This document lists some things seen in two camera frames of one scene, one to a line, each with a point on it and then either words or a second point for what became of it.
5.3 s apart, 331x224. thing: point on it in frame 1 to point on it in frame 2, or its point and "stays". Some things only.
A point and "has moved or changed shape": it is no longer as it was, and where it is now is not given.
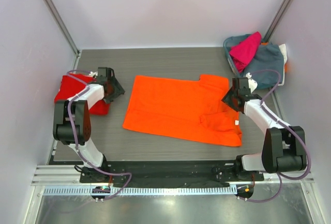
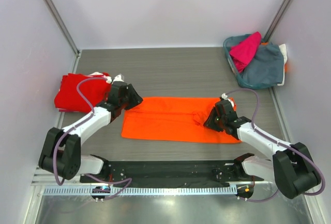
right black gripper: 233,99 to 217,118
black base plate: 161,173 stays
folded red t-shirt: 70,87 stays
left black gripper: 118,90 to 135,99
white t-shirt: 283,48 stays
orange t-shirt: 186,109 has moved or changed shape
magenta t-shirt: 243,53 stays
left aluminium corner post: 57,16 stays
